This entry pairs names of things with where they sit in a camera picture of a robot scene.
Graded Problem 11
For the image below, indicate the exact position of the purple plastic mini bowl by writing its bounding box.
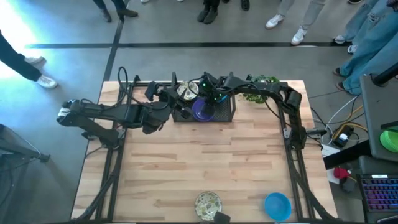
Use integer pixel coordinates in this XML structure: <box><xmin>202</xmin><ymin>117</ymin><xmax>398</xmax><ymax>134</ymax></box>
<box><xmin>191</xmin><ymin>98</ymin><xmax>216</xmax><ymax>122</ymax></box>

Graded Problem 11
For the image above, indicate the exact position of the yellow cable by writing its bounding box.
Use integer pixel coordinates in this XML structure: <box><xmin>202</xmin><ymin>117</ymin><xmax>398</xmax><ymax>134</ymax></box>
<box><xmin>331</xmin><ymin>105</ymin><xmax>369</xmax><ymax>139</ymax></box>

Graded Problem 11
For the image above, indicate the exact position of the grey side desk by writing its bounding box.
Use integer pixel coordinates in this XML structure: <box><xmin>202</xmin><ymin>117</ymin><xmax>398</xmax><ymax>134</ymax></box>
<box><xmin>359</xmin><ymin>73</ymin><xmax>398</xmax><ymax>162</ymax></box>

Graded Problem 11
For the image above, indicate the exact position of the white cable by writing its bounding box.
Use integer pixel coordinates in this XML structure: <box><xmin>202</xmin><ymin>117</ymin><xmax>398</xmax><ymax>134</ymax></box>
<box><xmin>323</xmin><ymin>95</ymin><xmax>363</xmax><ymax>134</ymax></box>

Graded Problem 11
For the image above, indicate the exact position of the green round disc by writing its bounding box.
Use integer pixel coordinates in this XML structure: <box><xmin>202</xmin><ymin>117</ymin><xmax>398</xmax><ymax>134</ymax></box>
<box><xmin>379</xmin><ymin>129</ymin><xmax>398</xmax><ymax>153</ymax></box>

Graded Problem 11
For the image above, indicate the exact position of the black mesh tray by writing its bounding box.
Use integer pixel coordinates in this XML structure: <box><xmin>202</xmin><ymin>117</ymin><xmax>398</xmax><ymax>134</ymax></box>
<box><xmin>170</xmin><ymin>71</ymin><xmax>236</xmax><ymax>123</ymax></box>

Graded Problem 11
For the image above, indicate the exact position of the black desk bar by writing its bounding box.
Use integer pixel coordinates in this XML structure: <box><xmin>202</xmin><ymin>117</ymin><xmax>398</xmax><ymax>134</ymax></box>
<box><xmin>323</xmin><ymin>139</ymin><xmax>373</xmax><ymax>170</ymax></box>

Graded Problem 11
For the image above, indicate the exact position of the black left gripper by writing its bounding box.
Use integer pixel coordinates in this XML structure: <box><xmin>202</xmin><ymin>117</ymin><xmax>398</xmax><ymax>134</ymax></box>
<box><xmin>145</xmin><ymin>81</ymin><xmax>193</xmax><ymax>121</ymax></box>

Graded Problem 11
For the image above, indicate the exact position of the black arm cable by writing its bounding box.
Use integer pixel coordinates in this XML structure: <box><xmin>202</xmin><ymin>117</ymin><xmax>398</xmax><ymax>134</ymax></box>
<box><xmin>116</xmin><ymin>65</ymin><xmax>175</xmax><ymax>110</ymax></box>
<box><xmin>264</xmin><ymin>93</ymin><xmax>292</xmax><ymax>127</ymax></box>

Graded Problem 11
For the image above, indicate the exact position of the small black box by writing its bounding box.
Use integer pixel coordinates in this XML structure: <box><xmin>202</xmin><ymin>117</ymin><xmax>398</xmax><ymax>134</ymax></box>
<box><xmin>213</xmin><ymin>212</ymin><xmax>231</xmax><ymax>224</ymax></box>

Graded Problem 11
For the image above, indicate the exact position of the red soft object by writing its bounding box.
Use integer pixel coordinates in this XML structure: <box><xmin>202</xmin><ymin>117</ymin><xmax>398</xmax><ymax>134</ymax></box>
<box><xmin>333</xmin><ymin>167</ymin><xmax>351</xmax><ymax>180</ymax></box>

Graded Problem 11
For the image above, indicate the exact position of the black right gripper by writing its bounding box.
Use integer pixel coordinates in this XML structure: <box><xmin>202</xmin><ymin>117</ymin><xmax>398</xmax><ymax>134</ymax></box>
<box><xmin>200</xmin><ymin>73</ymin><xmax>231</xmax><ymax>118</ymax></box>

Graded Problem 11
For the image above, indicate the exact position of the white paper sheet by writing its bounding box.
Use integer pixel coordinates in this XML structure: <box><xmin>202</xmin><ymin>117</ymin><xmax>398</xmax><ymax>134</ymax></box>
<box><xmin>321</xmin><ymin>144</ymin><xmax>338</xmax><ymax>158</ymax></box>

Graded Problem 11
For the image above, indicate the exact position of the black tripod stand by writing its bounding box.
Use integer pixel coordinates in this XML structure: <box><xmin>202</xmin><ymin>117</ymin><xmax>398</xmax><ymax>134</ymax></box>
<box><xmin>0</xmin><ymin>123</ymin><xmax>51</xmax><ymax>166</ymax></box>

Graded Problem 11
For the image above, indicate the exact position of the black round pole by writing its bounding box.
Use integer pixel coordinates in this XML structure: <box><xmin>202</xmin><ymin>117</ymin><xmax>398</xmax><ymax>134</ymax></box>
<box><xmin>372</xmin><ymin>63</ymin><xmax>398</xmax><ymax>87</ymax></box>

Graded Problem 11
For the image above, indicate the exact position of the speckled beige mini bowl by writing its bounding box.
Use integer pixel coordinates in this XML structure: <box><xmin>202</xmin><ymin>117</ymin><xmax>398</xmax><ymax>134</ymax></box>
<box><xmin>176</xmin><ymin>80</ymin><xmax>200</xmax><ymax>101</ymax></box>
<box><xmin>194</xmin><ymin>190</ymin><xmax>223</xmax><ymax>222</ymax></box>

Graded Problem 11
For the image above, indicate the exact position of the green leafy plant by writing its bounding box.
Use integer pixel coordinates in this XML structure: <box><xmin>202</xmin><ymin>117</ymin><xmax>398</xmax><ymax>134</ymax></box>
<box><xmin>242</xmin><ymin>74</ymin><xmax>280</xmax><ymax>105</ymax></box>

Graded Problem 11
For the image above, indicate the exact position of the black metal rig frame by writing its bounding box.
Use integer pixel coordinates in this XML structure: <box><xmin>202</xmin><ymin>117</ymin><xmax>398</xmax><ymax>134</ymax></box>
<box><xmin>276</xmin><ymin>82</ymin><xmax>340</xmax><ymax>223</ymax></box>
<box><xmin>74</xmin><ymin>81</ymin><xmax>134</xmax><ymax>223</ymax></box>

